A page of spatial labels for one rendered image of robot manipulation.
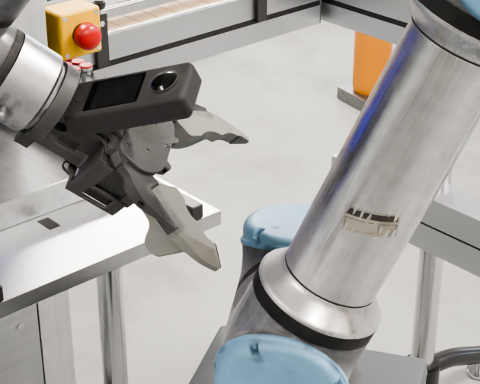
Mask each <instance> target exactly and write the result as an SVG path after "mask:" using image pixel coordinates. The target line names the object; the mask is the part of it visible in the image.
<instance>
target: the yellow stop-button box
mask: <svg viewBox="0 0 480 384"><path fill-rule="evenodd" d="M44 7H45V16H46V34H47V43H48V48H50V49H51V50H53V51H54V52H56V53H58V54H59V55H60V56H61V57H62V58H63V61H66V60H69V59H74V58H77V57H80V56H84V55H88V54H90V53H96V52H98V51H100V50H101V42H100V44H99V45H98V47H96V48H95V49H93V50H84V49H82V48H80V47H78V46H77V45H76V44H75V40H74V35H75V30H76V29H77V27H78V26H79V25H80V24H82V23H85V22H90V23H92V24H95V25H97V26H98V27H99V28H100V29H101V26H100V13H99V7H98V6H97V5H94V4H92V3H90V2H87V1H85V0H52V1H48V2H44Z"/></svg>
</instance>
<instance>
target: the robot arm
mask: <svg viewBox="0 0 480 384"><path fill-rule="evenodd" d="M29 1H30V0H0V122H1V123H3V124H4V125H6V126H8V127H9V128H11V129H13V130H14V131H18V133H16V136H15V138H14V141H15V142H16V143H18V144H20V145H22V146H23V147H25V148H28V147H29V146H30V145H31V144H32V143H33V142H37V143H38V144H40V145H42V146H43V147H45V148H47V149H49V150H50V151H51V152H54V153H55V154H57V155H58V156H60V157H62V158H64V159H65V161H64V162H63V164H62V169H63V170H64V172H65V173H67V174H68V175H69V179H68V181H67V184H66V187H65V189H66V190H69V191H70V192H72V193H74V194H75V195H77V196H79V197H81V198H82V199H84V200H86V201H88V202H89V203H91V204H93V205H95V206H96V207H98V208H100V209H101V210H103V211H104V212H106V213H109V214H110V215H112V216H113V215H114V214H116V213H118V212H119V211H120V210H122V209H123V208H124V207H126V208H129V207H130V206H132V205H133V204H135V205H136V206H137V207H138V208H140V209H141V210H142V211H143V213H144V215H145V216H146V218H147V220H148V222H149V228H148V231H147V233H146V236H145V245H146V247H147V248H148V250H149V252H150V253H151V254H153V255H155V256H157V257H162V256H166V255H170V254H178V253H182V252H184V253H186V254H188V255H189V256H190V257H191V258H193V259H194V260H195V261H196V262H197V263H199V264H201V265H203V266H204V267H207V268H209V269H210V270H213V271H215V272H216V271H217V270H218V269H220V268H221V264H220V259H219V253H218V249H217V246H216V243H213V242H212V241H210V240H209V239H208V238H207V236H206V235H205V233H204V232H203V229H202V226H201V224H199V223H198V221H196V220H195V219H194V218H193V217H192V216H191V214H190V213H189V212H188V210H187V207H186V203H185V199H184V197H183V195H182V194H181V192H180V191H179V190H178V189H177V188H176V187H173V186H169V185H165V184H159V182H158V181H157V180H156V179H155V178H154V177H153V176H154V175H155V174H160V175H164V174H165V173H167V172H168V171H170V170H171V165H170V163H169V162H168V156H169V153H170V150H171V148H172V149H183V148H187V147H189V146H192V145H194V144H197V143H199V142H201V141H203V140H205V139H207V140H209V141H210V142H214V141H216V140H223V141H225V142H228V143H229V144H247V143H248V142H249V138H248V136H246V135H245V134H244V133H243V132H242V131H240V130H238V129H237V128H236V127H234V126H233V125H232V124H230V123H229V122H227V121H226V120H224V119H223V118H221V117H220V116H218V115H216V114H214V113H211V112H209V111H207V110H206V108H205V107H202V106H200V105H198V104H196V101H197V96H198V94H199V90H200V86H201V84H202V79H201V77H200V76H199V74H198V72H197V70H196V69H195V67H194V65H193V64H192V63H190V62H185V63H181V64H176V65H172V66H165V67H161V68H157V69H149V70H145V71H141V72H133V73H129V74H125V75H118V76H113V77H109V78H102V79H98V80H94V81H89V82H82V83H79V79H80V71H79V70H77V69H76V68H74V67H73V66H71V65H69V64H68V63H67V62H63V58H62V57H61V56H60V55H59V54H58V53H56V52H54V51H53V50H51V49H50V48H48V47H47V46H44V45H43V44H42V43H40V42H39V41H37V40H35V39H34V38H33V37H30V36H29V35H27V34H26V33H24V32H22V31H21V30H18V29H17V28H16V27H14V26H13V25H12V24H13V22H14V21H15V20H16V19H17V17H18V16H19V14H20V13H21V12H22V11H23V10H24V8H25V7H26V5H27V4H28V2H29ZM410 3H411V7H412V11H413V15H412V16H411V19H410V21H409V22H408V24H407V26H406V28H405V30H404V32H403V34H402V35H401V37H400V39H399V41H398V43H397V45H396V46H395V49H394V50H393V52H392V55H391V56H390V57H389V60H388V62H387V63H386V66H385V68H384V69H383V71H382V73H381V75H380V77H379V79H378V80H377V82H376V84H375V86H374V88H373V90H372V91H371V93H370V96H369V97H368V99H367V101H366V103H365V104H364V106H363V109H362V111H361V112H360V114H359V116H358V118H357V120H356V122H355V124H354V125H353V127H352V129H351V131H350V133H349V135H348V137H347V138H346V140H345V142H344V144H343V146H342V148H341V150H340V152H339V153H338V156H337V158H336V159H335V160H334V163H333V165H332V166H331V169H330V171H329V172H328V174H327V176H326V178H325V180H324V182H323V183H322V185H321V187H320V189H319V191H318V193H317V194H316V196H315V199H314V200H313V202H312V203H280V204H275V205H272V206H266V207H263V208H260V209H259V210H256V211H254V212H253V213H252V214H250V215H249V216H248V217H247V219H246V220H245V222H244V225H243V235H242V237H241V238H240V241H241V243H242V270H241V274H240V277H239V281H238V286H237V289H236V291H235V297H234V299H233V302H232V307H231V310H230V313H229V318H228V321H227V325H226V329H225V333H224V335H223V339H222V343H221V347H220V349H219V350H218V352H217V354H216V357H215V360H214V368H215V373H214V384H366V382H365V379H364V377H363V373H362V370H361V368H360V364H359V361H358V360H359V359H360V356H361V355H362V353H363V352H364V350H365V348H366V346H367V345H368V343H369V342H370V340H371V338H372V337H373V335H374V334H375V332H376V330H377V328H378V327H379V324H380V322H381V318H382V315H381V309H380V306H379V303H378V301H377V298H376V295H377V293H378V292H379V290H380V288H381V287H382V285H383V284H384V282H385V280H386V278H387V276H388V275H389V273H390V272H391V270H392V268H393V267H394V265H395V263H396V261H397V260H398V258H399V257H400V255H401V253H402V252H403V250H404V249H405V246H406V245H407V244H408V242H409V240H410V238H411V237H412V235H413V234H414V231H415V230H416V228H417V227H418V225H419V223H420V222H421V220H422V219H423V217H424V215H425V213H426V212H427V210H428V208H429V207H430V205H431V204H432V202H433V200H434V198H435V196H436V195H437V193H438V191H439V190H440V188H441V187H442V185H443V183H444V181H445V180H446V178H447V176H448V175H449V173H450V172H451V170H452V168H453V166H454V165H455V164H456V161H457V160H458V158H459V157H460V155H461V153H462V151H463V149H464V148H465V147H466V145H467V143H468V141H469V140H470V138H471V137H472V134H473V133H474V132H475V130H476V128H477V126H478V125H479V123H480V0H410ZM66 162H67V163H69V166H68V168H67V169H66V168H65V167H64V164H65V163H66ZM77 168H78V173H77V175H75V173H76V171H77ZM84 193H85V194H84ZM86 194H87V195H88V196H87V195H86ZM89 196H90V197H92V198H94V199H95V200H94V199H92V198H90V197H89ZM96 200H97V201H96ZM98 201H99V202H101V203H103V204H104V205H103V204H101V203H99V202H98ZM105 205H106V206H105Z"/></svg>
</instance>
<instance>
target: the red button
mask: <svg viewBox="0 0 480 384"><path fill-rule="evenodd" d="M101 38H102V35H101V30H100V28H99V27H98V26H97V25H95V24H92V23H90V22H85V23H82V24H80V25H79V26H78V27H77V29H76V30H75V35H74V40H75V44H76V45H77V46H78V47H80V48H82V49H84V50H93V49H95V48H96V47H98V45H99V44H100V42H101Z"/></svg>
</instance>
